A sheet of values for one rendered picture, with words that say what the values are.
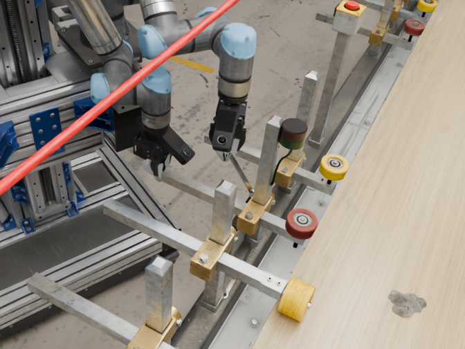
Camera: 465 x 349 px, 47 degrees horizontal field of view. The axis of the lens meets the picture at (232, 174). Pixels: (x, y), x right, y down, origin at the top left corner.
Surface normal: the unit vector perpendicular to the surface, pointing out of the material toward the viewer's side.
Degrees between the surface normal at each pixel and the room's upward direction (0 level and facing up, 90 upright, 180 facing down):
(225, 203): 90
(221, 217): 90
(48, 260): 0
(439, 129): 0
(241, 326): 0
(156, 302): 90
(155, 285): 90
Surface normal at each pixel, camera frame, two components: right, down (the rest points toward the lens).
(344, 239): 0.10, -0.72
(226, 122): -0.03, -0.31
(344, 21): -0.46, 0.58
